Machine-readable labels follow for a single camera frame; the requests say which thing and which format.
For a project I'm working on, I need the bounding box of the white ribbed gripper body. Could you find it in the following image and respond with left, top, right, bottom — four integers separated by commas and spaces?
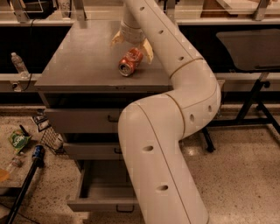
120, 19, 145, 45

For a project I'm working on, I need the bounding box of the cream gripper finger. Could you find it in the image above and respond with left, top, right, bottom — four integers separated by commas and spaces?
110, 31, 124, 46
140, 38, 154, 64

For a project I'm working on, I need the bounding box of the red coke can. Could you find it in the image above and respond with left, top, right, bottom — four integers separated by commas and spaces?
118, 47, 143, 77

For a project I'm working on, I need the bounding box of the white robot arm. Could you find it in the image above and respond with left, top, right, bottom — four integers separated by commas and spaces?
118, 0, 221, 224

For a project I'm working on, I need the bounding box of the grey metal drawer cabinet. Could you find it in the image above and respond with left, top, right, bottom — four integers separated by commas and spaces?
34, 19, 176, 172

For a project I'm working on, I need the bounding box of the grey top drawer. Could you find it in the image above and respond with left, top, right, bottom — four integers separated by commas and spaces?
45, 108, 121, 133

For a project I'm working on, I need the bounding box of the grey middle drawer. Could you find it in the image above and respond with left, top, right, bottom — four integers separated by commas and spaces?
64, 143, 123, 160

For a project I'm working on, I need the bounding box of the grey open bottom drawer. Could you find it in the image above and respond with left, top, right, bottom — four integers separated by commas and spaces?
67, 160, 140, 214

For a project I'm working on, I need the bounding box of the clear plastic water bottle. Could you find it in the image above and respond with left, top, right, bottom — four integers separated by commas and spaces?
10, 52, 30, 80

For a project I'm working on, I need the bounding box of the black folding stand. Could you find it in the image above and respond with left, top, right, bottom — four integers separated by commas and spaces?
202, 28, 280, 152

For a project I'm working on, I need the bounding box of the checkered snack bag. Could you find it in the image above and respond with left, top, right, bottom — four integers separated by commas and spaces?
32, 115, 65, 155

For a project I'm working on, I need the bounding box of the black pole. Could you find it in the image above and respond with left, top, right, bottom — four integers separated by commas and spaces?
4, 157, 40, 224

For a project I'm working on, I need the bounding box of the green chip bag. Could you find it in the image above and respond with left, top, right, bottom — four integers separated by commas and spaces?
8, 129, 31, 154

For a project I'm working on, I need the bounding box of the clear bottle on floor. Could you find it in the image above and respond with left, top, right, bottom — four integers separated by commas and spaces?
6, 155, 25, 174

